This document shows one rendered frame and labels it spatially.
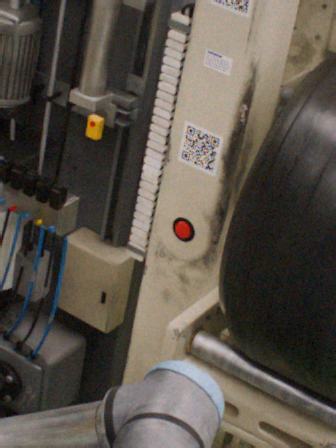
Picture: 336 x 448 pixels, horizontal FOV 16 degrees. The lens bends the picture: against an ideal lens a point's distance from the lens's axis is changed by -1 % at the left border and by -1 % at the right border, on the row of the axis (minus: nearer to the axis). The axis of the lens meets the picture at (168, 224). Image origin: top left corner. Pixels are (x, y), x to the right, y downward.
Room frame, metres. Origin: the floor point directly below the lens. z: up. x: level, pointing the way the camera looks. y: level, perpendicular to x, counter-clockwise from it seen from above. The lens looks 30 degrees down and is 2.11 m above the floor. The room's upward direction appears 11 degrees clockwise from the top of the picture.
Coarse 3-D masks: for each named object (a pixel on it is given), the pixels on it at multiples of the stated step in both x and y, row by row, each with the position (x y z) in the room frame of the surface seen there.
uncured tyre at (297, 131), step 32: (320, 64) 1.74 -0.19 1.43; (320, 96) 1.62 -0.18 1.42; (288, 128) 1.59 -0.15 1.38; (320, 128) 1.57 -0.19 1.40; (256, 160) 1.59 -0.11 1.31; (288, 160) 1.54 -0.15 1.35; (320, 160) 1.53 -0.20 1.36; (256, 192) 1.54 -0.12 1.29; (288, 192) 1.51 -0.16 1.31; (320, 192) 1.50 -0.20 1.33; (256, 224) 1.51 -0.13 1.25; (288, 224) 1.49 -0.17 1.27; (320, 224) 1.48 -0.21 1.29; (224, 256) 1.55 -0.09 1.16; (256, 256) 1.49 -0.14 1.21; (288, 256) 1.47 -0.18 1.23; (320, 256) 1.46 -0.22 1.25; (224, 288) 1.54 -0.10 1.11; (256, 288) 1.49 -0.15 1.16; (288, 288) 1.46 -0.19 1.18; (320, 288) 1.44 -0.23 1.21; (256, 320) 1.49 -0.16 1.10; (288, 320) 1.46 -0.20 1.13; (320, 320) 1.44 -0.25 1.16; (256, 352) 1.53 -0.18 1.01; (288, 352) 1.48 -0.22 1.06; (320, 352) 1.44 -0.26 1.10; (320, 384) 1.48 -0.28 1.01
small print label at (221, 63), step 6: (210, 54) 1.78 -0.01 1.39; (216, 54) 1.78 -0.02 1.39; (210, 60) 1.78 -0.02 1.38; (216, 60) 1.78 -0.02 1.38; (222, 60) 1.77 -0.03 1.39; (228, 60) 1.77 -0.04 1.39; (210, 66) 1.78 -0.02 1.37; (216, 66) 1.78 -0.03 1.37; (222, 66) 1.77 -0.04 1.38; (228, 66) 1.77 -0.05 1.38; (222, 72) 1.77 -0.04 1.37; (228, 72) 1.77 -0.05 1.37
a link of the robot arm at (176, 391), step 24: (144, 384) 1.22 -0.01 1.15; (168, 384) 1.20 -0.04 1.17; (192, 384) 1.21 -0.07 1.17; (216, 384) 1.24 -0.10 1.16; (72, 408) 1.23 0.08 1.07; (96, 408) 1.21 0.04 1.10; (120, 408) 1.19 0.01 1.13; (144, 408) 1.16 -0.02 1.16; (168, 408) 1.15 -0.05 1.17; (192, 408) 1.17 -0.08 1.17; (216, 408) 1.20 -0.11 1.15; (0, 432) 1.22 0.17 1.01; (24, 432) 1.21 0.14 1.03; (48, 432) 1.20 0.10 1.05; (72, 432) 1.19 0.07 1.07; (96, 432) 1.18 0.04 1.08; (192, 432) 1.13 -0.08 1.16; (216, 432) 1.19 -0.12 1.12
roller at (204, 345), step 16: (192, 336) 1.67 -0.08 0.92; (208, 336) 1.67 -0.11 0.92; (192, 352) 1.66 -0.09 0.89; (208, 352) 1.65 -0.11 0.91; (224, 352) 1.64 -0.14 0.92; (240, 352) 1.65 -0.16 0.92; (224, 368) 1.63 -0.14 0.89; (240, 368) 1.62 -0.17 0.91; (256, 368) 1.62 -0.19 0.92; (256, 384) 1.60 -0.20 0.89; (272, 384) 1.59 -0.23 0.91; (288, 384) 1.59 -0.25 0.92; (288, 400) 1.57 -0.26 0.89; (304, 400) 1.56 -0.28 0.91; (320, 400) 1.56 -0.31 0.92; (320, 416) 1.54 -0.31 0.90
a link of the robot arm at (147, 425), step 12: (144, 420) 1.13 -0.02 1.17; (156, 420) 1.13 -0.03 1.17; (120, 432) 1.13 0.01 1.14; (132, 432) 1.11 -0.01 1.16; (144, 432) 1.10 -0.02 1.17; (156, 432) 1.10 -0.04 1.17; (168, 432) 1.11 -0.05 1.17; (180, 432) 1.11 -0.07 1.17; (120, 444) 1.10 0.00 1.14; (132, 444) 1.09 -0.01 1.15; (144, 444) 1.09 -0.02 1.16; (156, 444) 1.09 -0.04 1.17; (168, 444) 1.09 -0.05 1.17; (180, 444) 1.09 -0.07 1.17; (192, 444) 1.11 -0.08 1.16
